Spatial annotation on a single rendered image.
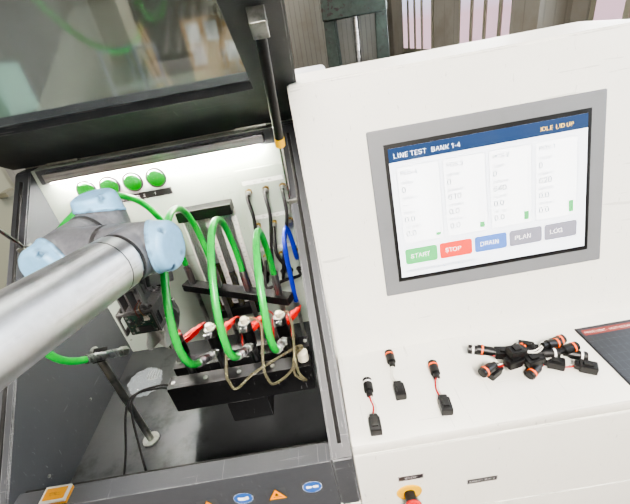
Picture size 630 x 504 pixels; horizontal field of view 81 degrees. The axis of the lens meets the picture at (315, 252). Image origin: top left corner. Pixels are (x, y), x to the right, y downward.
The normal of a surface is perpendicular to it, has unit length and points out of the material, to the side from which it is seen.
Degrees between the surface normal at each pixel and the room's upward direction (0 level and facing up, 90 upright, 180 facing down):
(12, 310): 44
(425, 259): 76
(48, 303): 65
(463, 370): 0
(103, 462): 0
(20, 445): 90
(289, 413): 0
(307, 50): 90
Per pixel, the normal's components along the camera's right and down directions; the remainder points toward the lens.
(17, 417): 0.98, -0.18
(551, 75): 0.04, 0.28
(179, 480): -0.16, -0.85
